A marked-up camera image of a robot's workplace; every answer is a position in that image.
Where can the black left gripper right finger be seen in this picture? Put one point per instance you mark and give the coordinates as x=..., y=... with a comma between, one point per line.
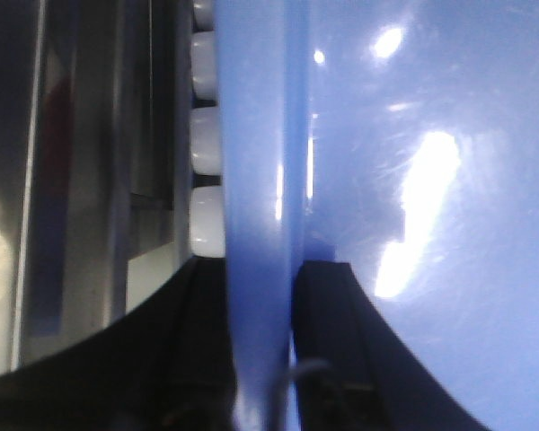
x=353, y=372

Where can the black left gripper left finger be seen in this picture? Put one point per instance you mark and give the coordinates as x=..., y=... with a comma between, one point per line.
x=167, y=365

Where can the blue plastic tray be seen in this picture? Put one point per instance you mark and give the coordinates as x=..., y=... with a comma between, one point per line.
x=403, y=138

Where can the black metal shelf frame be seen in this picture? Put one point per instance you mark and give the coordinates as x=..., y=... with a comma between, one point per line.
x=95, y=99

